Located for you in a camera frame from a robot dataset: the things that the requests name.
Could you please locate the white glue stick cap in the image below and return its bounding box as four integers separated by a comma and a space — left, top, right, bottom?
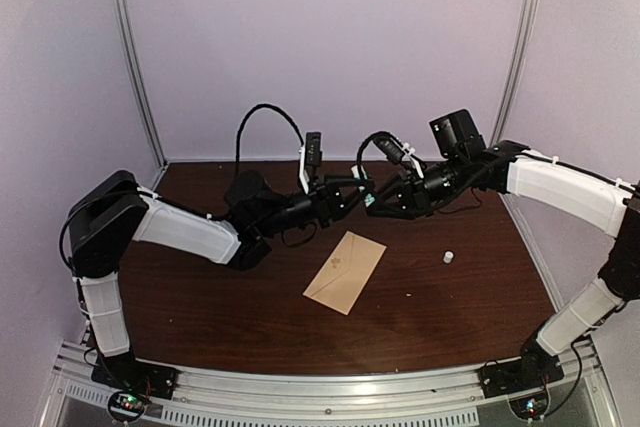
443, 251, 454, 264

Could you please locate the left aluminium corner post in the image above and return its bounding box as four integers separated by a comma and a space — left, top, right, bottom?
113, 0, 168, 169

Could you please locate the aluminium front frame rail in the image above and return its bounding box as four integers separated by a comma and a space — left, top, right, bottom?
35, 341, 622, 426

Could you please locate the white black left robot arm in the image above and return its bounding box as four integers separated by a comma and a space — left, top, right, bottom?
58, 170, 374, 391

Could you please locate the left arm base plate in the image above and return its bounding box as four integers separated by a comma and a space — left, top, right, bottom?
91, 358, 178, 424

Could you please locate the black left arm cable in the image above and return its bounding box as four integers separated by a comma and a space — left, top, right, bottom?
234, 103, 306, 178

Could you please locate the tan paper envelope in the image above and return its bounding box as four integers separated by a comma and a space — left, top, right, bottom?
303, 231, 387, 315

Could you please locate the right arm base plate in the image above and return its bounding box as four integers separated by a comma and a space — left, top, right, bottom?
477, 354, 564, 422

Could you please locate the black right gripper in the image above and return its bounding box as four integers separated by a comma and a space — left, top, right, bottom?
366, 154, 470, 220

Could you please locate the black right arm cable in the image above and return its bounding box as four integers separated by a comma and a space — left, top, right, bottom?
353, 130, 396, 183

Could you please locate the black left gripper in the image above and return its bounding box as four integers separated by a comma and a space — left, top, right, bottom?
256, 173, 375, 239

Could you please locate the aluminium corner post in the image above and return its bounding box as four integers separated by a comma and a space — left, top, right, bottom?
491, 0, 540, 143
113, 0, 168, 169

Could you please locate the green white glue stick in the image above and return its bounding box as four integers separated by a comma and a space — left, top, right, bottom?
349, 163, 376, 208

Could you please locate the right aluminium corner post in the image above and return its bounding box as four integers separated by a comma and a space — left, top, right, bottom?
491, 0, 540, 143

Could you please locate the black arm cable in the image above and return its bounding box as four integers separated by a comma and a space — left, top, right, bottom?
234, 103, 306, 178
353, 130, 396, 183

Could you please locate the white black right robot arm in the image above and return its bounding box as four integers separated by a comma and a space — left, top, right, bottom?
361, 109, 639, 389

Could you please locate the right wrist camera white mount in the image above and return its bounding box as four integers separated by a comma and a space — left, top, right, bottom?
373, 133, 427, 172

